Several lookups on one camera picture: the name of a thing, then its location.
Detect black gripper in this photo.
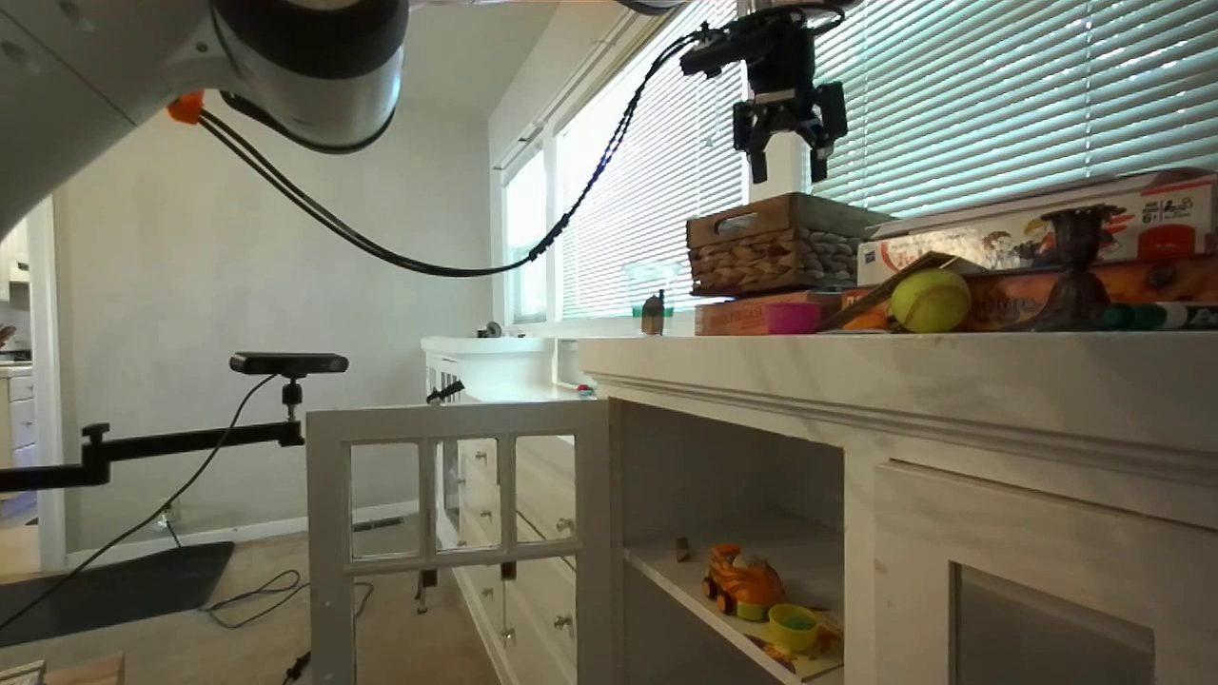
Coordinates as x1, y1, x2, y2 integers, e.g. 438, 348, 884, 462
730, 82, 853, 192

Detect wooden wicker basket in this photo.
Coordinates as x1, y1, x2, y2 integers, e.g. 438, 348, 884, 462
681, 192, 894, 300

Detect pink box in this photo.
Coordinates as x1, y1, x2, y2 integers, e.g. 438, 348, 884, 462
693, 285, 847, 338

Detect yellow tennis ball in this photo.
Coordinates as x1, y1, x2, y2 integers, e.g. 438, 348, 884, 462
887, 268, 976, 338

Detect window blinds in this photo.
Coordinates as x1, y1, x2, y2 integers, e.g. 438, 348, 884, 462
810, 0, 1218, 224

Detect white board game box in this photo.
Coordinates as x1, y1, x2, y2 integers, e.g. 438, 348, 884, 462
853, 168, 1218, 291

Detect white cabinet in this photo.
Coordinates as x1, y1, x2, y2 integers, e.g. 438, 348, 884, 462
574, 330, 1218, 685

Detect white dresser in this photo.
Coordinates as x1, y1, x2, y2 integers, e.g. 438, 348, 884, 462
417, 330, 584, 685

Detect green yellow toy cup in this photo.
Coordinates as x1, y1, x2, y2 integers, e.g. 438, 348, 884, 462
759, 602, 829, 660

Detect white cabinet door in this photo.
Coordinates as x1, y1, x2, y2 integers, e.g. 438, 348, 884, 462
300, 395, 617, 685

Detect black floor mat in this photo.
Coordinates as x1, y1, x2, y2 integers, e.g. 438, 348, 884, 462
0, 542, 239, 651

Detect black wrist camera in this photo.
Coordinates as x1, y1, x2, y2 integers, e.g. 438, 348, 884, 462
677, 8, 822, 96

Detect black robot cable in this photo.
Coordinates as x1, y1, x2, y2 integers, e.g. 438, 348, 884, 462
185, 23, 714, 281

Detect black camera on stand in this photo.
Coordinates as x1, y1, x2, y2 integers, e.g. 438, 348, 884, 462
225, 351, 355, 381

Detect orange cable clip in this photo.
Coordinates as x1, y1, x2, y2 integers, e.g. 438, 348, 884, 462
164, 87, 207, 129

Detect black looped floor cable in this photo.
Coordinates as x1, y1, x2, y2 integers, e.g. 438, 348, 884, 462
202, 567, 375, 635

